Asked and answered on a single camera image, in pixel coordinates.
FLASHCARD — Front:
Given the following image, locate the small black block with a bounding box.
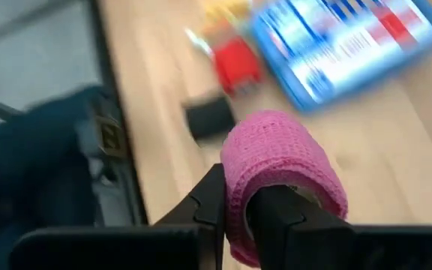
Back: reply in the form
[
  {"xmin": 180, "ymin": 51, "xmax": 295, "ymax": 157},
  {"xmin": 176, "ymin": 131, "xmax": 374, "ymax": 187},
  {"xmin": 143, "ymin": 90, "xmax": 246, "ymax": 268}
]
[{"xmin": 183, "ymin": 95, "xmax": 236, "ymax": 142}]

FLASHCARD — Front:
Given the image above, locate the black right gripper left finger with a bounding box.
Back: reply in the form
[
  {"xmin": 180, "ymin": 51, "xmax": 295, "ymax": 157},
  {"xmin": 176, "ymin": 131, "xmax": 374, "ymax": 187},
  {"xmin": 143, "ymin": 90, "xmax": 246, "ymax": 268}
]
[{"xmin": 154, "ymin": 163, "xmax": 227, "ymax": 270}]

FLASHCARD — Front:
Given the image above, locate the black table frame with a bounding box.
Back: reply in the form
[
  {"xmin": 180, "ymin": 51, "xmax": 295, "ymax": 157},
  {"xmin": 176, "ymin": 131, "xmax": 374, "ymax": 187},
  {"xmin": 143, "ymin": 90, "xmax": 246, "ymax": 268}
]
[{"xmin": 87, "ymin": 0, "xmax": 149, "ymax": 227}]

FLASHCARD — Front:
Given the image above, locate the amber pill bottle white cap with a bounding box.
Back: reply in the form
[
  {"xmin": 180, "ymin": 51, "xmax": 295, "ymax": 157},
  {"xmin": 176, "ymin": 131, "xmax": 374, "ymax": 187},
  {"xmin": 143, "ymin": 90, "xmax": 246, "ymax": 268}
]
[{"xmin": 202, "ymin": 0, "xmax": 254, "ymax": 41}]

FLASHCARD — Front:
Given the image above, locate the blue first aid kit case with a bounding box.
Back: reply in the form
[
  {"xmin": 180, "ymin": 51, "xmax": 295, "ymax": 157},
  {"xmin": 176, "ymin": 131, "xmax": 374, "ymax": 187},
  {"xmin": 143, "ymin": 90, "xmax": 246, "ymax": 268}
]
[{"xmin": 251, "ymin": 0, "xmax": 432, "ymax": 113}]

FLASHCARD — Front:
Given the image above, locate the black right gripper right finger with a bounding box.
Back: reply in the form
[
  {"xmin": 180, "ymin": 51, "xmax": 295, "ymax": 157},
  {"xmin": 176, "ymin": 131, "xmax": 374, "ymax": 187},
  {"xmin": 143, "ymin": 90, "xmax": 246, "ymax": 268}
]
[{"xmin": 245, "ymin": 184, "xmax": 356, "ymax": 270}]

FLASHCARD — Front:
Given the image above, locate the red supply box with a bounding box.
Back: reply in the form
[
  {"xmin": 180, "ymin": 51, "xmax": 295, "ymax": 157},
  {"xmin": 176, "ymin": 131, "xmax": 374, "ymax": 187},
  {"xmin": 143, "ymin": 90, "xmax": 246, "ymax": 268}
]
[{"xmin": 212, "ymin": 37, "xmax": 264, "ymax": 95}]

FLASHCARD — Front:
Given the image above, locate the dark blue bulky object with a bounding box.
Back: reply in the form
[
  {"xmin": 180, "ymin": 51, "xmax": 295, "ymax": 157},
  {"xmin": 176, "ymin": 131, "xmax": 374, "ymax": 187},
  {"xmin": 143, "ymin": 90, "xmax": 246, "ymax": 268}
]
[{"xmin": 0, "ymin": 85, "xmax": 127, "ymax": 270}]

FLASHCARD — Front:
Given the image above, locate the pink bandage wrap roll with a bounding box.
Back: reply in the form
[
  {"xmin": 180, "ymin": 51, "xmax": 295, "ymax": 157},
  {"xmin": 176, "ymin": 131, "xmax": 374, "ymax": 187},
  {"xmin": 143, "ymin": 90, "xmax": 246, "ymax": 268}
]
[{"xmin": 220, "ymin": 109, "xmax": 349, "ymax": 268}]

